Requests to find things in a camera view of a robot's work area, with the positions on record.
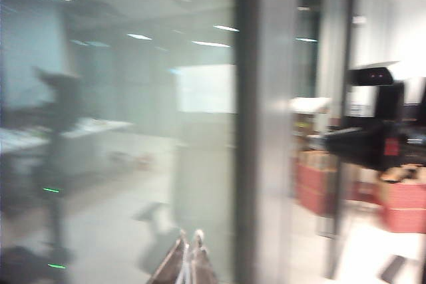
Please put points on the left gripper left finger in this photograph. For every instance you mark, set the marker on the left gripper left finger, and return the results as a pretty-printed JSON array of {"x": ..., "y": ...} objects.
[{"x": 173, "y": 264}]

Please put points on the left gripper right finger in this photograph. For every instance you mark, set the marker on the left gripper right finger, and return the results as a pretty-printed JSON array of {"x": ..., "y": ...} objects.
[{"x": 203, "y": 260}]

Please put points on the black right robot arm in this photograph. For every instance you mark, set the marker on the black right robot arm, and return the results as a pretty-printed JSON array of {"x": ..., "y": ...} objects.
[{"x": 366, "y": 146}]

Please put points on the black flat floor plate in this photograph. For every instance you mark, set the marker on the black flat floor plate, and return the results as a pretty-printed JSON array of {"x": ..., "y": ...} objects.
[{"x": 396, "y": 269}]

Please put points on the wide grey glass partition post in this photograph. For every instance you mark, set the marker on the wide grey glass partition post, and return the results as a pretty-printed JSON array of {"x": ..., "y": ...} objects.
[{"x": 263, "y": 131}]

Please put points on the black depth camera bar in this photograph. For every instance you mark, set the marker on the black depth camera bar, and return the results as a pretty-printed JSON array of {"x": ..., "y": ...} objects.
[{"x": 369, "y": 76}]

